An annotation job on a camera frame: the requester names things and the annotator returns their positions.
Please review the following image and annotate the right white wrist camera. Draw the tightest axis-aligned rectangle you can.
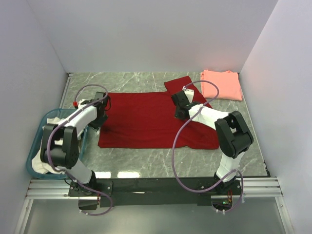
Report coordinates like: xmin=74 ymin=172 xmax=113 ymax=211
xmin=182 ymin=86 xmax=195 ymax=103

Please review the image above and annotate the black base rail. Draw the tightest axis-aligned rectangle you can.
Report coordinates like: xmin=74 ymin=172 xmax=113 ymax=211
xmin=68 ymin=177 xmax=242 ymax=210

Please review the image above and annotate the purple cable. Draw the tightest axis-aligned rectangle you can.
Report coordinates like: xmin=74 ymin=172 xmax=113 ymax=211
xmin=47 ymin=84 xmax=114 ymax=217
xmin=172 ymin=80 xmax=244 ymax=215

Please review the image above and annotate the red t shirt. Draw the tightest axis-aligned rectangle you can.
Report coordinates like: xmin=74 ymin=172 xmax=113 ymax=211
xmin=97 ymin=75 xmax=219 ymax=151

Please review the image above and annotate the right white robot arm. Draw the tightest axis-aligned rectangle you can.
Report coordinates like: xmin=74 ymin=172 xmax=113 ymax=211
xmin=171 ymin=89 xmax=254 ymax=195

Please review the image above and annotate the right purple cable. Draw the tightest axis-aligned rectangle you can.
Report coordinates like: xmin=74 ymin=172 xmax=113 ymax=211
xmin=172 ymin=80 xmax=244 ymax=215

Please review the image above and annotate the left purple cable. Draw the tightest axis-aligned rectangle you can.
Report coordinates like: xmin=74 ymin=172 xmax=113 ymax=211
xmin=47 ymin=84 xmax=114 ymax=217

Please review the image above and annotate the white cloth in basket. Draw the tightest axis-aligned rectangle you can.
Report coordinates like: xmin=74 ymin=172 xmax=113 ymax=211
xmin=31 ymin=117 xmax=86 ymax=175

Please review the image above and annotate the teal plastic basket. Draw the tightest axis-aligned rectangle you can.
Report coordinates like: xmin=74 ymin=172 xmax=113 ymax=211
xmin=26 ymin=107 xmax=96 ymax=183

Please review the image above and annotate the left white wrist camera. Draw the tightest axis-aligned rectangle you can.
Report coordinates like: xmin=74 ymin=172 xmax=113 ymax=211
xmin=73 ymin=99 xmax=94 ymax=109

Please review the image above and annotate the folded pink t shirt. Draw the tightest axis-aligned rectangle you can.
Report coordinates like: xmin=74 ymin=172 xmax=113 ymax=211
xmin=200 ymin=70 xmax=243 ymax=101

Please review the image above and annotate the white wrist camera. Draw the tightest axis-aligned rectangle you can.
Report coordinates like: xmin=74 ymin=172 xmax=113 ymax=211
xmin=73 ymin=99 xmax=94 ymax=109
xmin=182 ymin=86 xmax=195 ymax=103

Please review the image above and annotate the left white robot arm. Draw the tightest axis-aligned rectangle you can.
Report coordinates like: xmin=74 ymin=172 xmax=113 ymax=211
xmin=40 ymin=92 xmax=111 ymax=196

